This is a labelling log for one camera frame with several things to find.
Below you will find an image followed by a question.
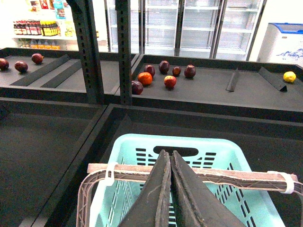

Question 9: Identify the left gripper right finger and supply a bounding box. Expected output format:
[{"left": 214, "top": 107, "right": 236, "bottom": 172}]
[{"left": 170, "top": 151, "right": 244, "bottom": 227}]

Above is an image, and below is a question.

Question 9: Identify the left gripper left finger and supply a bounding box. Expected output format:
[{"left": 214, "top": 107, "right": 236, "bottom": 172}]
[{"left": 119, "top": 150, "right": 171, "bottom": 227}]

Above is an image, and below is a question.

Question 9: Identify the light blue plastic basket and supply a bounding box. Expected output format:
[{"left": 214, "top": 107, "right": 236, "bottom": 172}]
[{"left": 89, "top": 134, "right": 284, "bottom": 227}]

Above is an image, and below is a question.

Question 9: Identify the red yellow apple on shelf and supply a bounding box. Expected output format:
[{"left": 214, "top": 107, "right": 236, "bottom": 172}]
[{"left": 164, "top": 76, "right": 177, "bottom": 89}]

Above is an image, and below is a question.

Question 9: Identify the white zip tie left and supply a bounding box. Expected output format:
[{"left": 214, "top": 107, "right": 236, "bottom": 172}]
[{"left": 104, "top": 162, "right": 118, "bottom": 186}]

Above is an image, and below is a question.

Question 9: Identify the white zip tie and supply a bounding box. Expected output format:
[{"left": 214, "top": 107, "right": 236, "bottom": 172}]
[
  {"left": 267, "top": 171, "right": 298, "bottom": 194},
  {"left": 104, "top": 162, "right": 118, "bottom": 186}
]

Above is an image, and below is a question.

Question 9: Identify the white zip tie right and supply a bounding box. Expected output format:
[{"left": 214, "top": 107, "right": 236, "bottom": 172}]
[{"left": 267, "top": 171, "right": 298, "bottom": 194}]

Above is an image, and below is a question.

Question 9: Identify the lower right black tray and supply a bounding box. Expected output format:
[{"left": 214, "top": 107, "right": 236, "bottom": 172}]
[{"left": 34, "top": 105, "right": 303, "bottom": 227}]

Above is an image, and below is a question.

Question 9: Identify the black tray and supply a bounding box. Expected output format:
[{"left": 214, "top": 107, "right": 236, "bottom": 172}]
[
  {"left": 0, "top": 98, "right": 105, "bottom": 227},
  {"left": 34, "top": 105, "right": 303, "bottom": 227},
  {"left": 115, "top": 54, "right": 303, "bottom": 123},
  {"left": 0, "top": 47, "right": 140, "bottom": 105}
]

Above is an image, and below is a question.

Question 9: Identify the dark red fruit front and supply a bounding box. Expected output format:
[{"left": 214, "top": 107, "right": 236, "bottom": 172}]
[{"left": 132, "top": 80, "right": 144, "bottom": 95}]

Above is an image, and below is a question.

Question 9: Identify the black divider middle right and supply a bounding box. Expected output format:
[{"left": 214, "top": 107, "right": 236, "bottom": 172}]
[{"left": 225, "top": 68, "right": 239, "bottom": 92}]

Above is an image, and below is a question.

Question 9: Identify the upper right black tray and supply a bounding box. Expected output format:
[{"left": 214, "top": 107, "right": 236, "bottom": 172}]
[{"left": 115, "top": 54, "right": 303, "bottom": 123}]

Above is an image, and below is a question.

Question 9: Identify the lower left black tray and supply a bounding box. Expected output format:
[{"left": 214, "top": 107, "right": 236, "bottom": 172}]
[{"left": 0, "top": 98, "right": 105, "bottom": 227}]

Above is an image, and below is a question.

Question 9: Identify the dark red fruit right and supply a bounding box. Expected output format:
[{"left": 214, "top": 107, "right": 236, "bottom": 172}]
[{"left": 184, "top": 65, "right": 196, "bottom": 79}]

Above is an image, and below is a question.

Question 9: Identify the small red fruit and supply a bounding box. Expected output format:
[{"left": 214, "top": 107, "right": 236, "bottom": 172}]
[{"left": 172, "top": 66, "right": 181, "bottom": 77}]

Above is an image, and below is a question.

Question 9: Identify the dark red fruit behind orange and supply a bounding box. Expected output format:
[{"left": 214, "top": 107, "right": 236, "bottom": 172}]
[{"left": 144, "top": 65, "right": 155, "bottom": 77}]

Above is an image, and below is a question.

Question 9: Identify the dark red fruit back middle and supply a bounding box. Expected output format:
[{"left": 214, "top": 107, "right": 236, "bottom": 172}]
[{"left": 159, "top": 60, "right": 170, "bottom": 74}]

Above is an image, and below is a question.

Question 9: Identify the black triangular divider right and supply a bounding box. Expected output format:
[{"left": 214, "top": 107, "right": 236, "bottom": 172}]
[{"left": 258, "top": 67, "right": 287, "bottom": 92}]

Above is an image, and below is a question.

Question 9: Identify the yellow lemon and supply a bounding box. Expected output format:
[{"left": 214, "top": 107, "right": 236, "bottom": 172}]
[{"left": 283, "top": 71, "right": 296, "bottom": 83}]

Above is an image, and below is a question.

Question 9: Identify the upper left black tray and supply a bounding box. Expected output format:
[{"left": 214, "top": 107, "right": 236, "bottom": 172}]
[{"left": 0, "top": 47, "right": 140, "bottom": 105}]

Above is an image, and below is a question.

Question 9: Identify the black divider left long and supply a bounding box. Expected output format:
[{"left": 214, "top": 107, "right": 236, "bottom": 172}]
[{"left": 11, "top": 54, "right": 70, "bottom": 87}]

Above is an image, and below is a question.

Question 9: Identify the glass door refrigerator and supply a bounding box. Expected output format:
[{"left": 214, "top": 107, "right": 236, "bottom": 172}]
[{"left": 104, "top": 0, "right": 267, "bottom": 61}]

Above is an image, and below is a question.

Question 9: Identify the white blue chest freezer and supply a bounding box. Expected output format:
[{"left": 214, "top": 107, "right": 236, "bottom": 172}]
[{"left": 257, "top": 23, "right": 303, "bottom": 66}]

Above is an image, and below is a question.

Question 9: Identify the dark red fruit far left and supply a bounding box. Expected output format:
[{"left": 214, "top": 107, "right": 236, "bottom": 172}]
[{"left": 0, "top": 58, "right": 9, "bottom": 70}]

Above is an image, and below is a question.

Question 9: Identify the yellow label bottles row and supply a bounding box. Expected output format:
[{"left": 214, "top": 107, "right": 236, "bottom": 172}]
[{"left": 40, "top": 20, "right": 59, "bottom": 36}]

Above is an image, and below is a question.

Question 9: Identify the dark sauce bottles row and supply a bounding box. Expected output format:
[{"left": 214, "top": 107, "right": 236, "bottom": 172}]
[{"left": 13, "top": 20, "right": 42, "bottom": 35}]

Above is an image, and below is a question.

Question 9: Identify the black perforated post middle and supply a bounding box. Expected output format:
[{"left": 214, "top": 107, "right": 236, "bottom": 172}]
[{"left": 116, "top": 0, "right": 132, "bottom": 105}]

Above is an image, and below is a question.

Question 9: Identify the black perforated post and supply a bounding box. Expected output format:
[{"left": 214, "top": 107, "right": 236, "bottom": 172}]
[
  {"left": 116, "top": 0, "right": 132, "bottom": 105},
  {"left": 67, "top": 0, "right": 104, "bottom": 104}
]

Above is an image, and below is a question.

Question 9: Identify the black perforated post left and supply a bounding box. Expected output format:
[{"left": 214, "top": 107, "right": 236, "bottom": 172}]
[{"left": 67, "top": 0, "right": 104, "bottom": 104}]

